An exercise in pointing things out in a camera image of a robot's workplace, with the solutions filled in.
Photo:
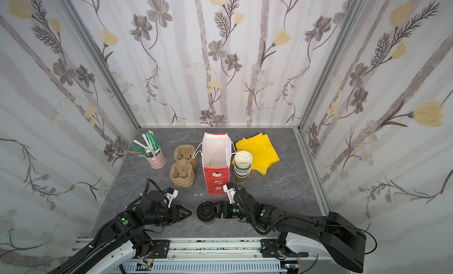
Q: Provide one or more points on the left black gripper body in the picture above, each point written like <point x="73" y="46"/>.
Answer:
<point x="173" y="213"/>

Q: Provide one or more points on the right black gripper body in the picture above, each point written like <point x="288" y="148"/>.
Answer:
<point x="222" y="209"/>

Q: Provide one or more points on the black plastic cup lid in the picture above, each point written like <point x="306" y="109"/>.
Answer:
<point x="205" y="212"/>

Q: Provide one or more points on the green white paper cup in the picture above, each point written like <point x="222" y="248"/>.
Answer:
<point x="208" y="222"/>

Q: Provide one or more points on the red white paper bag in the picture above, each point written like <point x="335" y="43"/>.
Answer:
<point x="216" y="152"/>

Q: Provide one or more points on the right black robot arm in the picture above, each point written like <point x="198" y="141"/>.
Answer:
<point x="344" y="242"/>

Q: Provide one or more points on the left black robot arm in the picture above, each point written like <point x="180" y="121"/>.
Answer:
<point x="125" y="236"/>

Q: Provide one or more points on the brown pulp cup carrier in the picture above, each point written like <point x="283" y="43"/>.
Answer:
<point x="182" y="172"/>

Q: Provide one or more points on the stack of paper cups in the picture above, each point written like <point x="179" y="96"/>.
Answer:
<point x="242" y="166"/>

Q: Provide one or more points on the pink metal bucket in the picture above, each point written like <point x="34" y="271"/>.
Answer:
<point x="158" y="161"/>

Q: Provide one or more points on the yellow paper napkins stack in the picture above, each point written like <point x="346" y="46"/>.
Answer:
<point x="263" y="153"/>

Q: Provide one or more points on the green and white straws bundle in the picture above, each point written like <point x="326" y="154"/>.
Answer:
<point x="149" y="149"/>

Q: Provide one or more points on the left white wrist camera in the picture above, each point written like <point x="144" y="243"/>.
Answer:
<point x="170" y="194"/>

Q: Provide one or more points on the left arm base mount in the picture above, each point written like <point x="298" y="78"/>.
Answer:
<point x="159" y="249"/>

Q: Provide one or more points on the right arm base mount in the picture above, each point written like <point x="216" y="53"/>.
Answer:
<point x="271" y="249"/>

